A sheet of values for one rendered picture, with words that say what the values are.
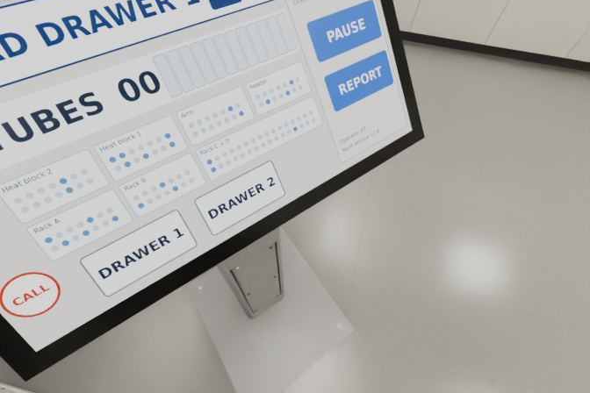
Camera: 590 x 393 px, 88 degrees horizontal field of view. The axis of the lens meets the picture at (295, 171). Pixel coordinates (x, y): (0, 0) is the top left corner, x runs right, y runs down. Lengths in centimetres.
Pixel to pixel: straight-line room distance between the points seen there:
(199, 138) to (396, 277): 120
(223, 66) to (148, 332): 120
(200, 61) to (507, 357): 143
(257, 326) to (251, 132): 101
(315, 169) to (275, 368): 98
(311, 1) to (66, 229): 33
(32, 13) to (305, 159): 27
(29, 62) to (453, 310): 142
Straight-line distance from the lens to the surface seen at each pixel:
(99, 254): 34
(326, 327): 128
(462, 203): 170
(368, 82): 41
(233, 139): 33
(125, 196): 32
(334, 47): 38
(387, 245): 145
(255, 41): 34
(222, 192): 33
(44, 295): 36
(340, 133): 38
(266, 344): 127
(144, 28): 32
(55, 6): 33
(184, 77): 32
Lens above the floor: 129
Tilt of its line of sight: 55 degrees down
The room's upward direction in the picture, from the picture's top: 1 degrees clockwise
